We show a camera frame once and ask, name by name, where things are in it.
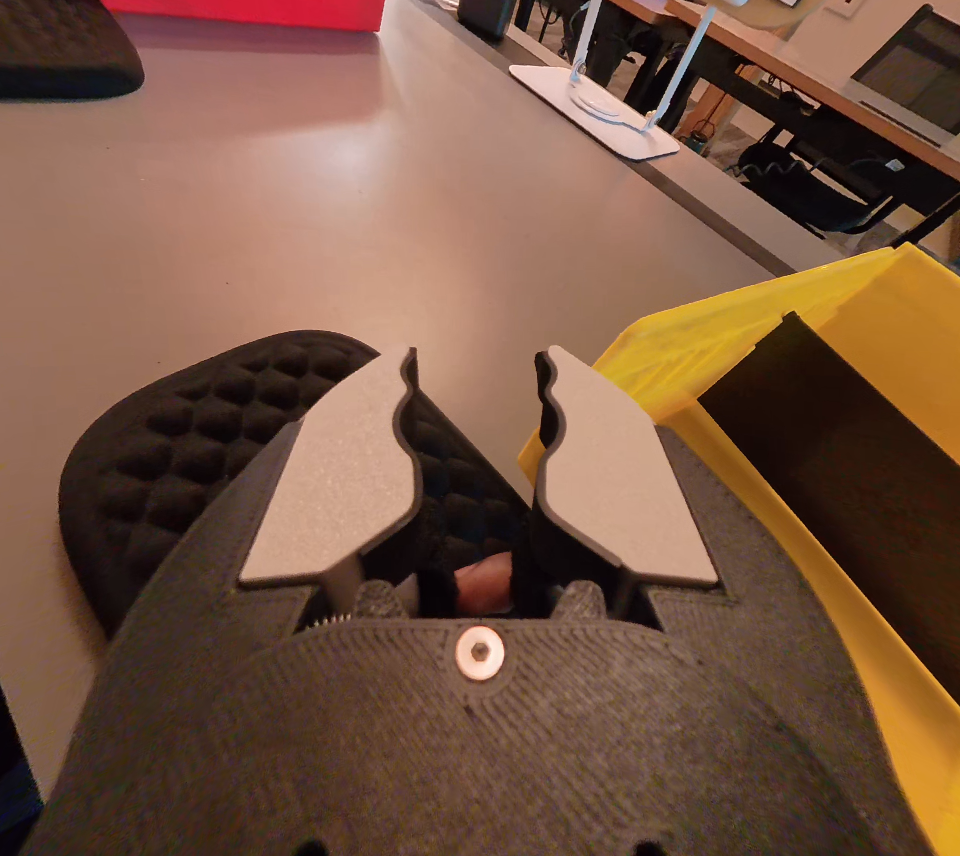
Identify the black bin divider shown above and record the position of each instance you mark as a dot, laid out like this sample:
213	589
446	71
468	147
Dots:
862	496

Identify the black textured wrist pad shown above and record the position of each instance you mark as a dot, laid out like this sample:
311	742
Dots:
52	23
165	436

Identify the wooden background desk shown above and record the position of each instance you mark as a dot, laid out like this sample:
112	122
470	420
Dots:
840	92

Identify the black computer monitor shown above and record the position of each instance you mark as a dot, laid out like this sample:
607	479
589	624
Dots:
915	68

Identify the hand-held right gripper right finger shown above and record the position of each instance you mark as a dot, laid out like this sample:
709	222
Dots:
622	488

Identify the black power cube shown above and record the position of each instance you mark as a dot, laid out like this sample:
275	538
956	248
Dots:
487	0

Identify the person's right hand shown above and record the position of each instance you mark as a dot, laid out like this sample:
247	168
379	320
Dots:
487	582

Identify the yellow plastic bin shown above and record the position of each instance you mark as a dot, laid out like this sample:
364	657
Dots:
712	331

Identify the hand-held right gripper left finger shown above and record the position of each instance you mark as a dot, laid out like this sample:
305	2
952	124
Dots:
337	488

